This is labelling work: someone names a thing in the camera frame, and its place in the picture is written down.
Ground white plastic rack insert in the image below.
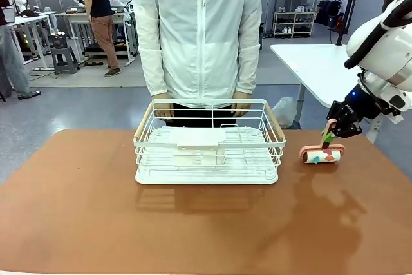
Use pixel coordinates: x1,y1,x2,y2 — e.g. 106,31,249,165
169,128,227,149

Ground pink lint roller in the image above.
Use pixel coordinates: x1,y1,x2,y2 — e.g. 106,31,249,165
299,119,346,165

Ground grey plastic stool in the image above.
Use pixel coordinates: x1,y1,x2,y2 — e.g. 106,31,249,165
50,46,80,75

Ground black tripod stand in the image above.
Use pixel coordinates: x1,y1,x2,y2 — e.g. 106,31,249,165
335,0,364,46

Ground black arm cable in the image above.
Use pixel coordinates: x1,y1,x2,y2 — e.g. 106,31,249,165
343,0,412,70

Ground person's left hand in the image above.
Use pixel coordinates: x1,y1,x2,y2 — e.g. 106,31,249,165
230,91,252,118

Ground grey bucket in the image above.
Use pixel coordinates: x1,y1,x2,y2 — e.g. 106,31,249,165
2,7,16,24

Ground white wire dish rack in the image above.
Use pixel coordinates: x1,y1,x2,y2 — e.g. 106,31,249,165
133,99,286,175

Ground wooden shoe rack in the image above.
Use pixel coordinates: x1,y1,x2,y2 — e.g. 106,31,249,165
272,10,318,39

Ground person's left forearm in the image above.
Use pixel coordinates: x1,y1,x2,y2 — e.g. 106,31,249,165
236,44,261,95

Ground person in white jacket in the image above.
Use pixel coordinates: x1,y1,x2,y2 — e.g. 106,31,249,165
132,0,262,128

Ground person in grey trousers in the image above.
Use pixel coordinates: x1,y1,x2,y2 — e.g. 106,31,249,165
0,0,42,101

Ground white drip tray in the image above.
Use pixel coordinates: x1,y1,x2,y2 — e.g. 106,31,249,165
134,155,279,185

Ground person's right forearm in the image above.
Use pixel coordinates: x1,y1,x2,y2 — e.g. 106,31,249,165
138,46,170,97

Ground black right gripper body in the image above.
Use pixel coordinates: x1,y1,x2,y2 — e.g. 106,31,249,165
325,84,383,125

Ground white workbench table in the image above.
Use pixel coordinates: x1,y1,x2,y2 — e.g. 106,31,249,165
55,10,138,63

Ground black bags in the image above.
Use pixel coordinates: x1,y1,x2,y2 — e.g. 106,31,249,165
317,0,344,28

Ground clear plastic bag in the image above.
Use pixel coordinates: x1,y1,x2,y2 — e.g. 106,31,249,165
271,97,297,129

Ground person's right hand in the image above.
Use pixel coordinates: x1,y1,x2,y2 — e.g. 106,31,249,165
153,93,175,124

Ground black basket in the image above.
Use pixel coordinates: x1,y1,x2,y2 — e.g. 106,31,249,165
50,31,68,49

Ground white desk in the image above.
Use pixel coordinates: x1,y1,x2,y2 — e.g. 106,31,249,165
6,10,58,71

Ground white paper tag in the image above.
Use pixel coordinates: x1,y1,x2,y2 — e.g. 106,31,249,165
384,107,406,124

